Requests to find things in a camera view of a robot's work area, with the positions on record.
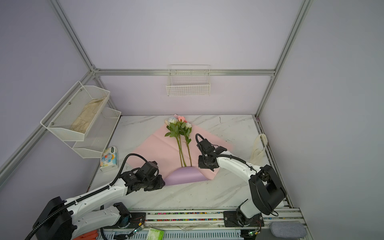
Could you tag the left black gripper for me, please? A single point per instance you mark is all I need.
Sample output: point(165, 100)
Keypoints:
point(159, 184)

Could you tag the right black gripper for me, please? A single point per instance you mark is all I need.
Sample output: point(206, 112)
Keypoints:
point(200, 163)

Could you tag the purple pink wrapping paper sheet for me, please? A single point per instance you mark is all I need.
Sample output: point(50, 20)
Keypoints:
point(145, 136)

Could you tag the white blue fake flower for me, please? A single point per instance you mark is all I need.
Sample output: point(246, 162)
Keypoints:
point(171, 126)

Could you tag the red pink fake rose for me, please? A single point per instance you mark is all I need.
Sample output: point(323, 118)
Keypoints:
point(181, 120)

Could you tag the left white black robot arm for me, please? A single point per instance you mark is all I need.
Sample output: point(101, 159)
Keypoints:
point(71, 218)

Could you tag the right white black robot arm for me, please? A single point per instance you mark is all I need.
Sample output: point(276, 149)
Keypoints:
point(266, 188)

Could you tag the green white label card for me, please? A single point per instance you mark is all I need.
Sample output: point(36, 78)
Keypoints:
point(155, 234)

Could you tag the cream ribbon strip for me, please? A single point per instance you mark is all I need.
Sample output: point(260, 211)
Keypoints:
point(259, 149)

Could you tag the colourful tissue pack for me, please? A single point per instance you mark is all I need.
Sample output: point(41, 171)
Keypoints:
point(109, 159)

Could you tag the lower white mesh shelf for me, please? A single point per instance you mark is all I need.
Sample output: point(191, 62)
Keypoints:
point(99, 135)

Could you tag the white mesh shelf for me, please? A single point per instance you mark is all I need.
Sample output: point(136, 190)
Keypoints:
point(99, 135)
point(60, 118)

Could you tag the orange rubber glove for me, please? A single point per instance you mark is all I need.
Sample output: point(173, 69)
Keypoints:
point(88, 236)

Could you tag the beige cloth in shelf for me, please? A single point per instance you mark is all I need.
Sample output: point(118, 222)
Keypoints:
point(84, 120)

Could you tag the grey foam pad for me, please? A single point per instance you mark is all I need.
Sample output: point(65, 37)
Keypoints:
point(288, 230)

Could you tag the upper white mesh shelf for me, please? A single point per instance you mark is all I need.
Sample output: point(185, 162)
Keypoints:
point(60, 118)

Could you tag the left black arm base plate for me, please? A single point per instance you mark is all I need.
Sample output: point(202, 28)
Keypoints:
point(131, 221)

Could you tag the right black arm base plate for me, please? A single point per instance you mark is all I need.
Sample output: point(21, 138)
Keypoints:
point(237, 219)

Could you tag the white wire wall basket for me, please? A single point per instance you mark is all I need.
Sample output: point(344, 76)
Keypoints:
point(188, 80)

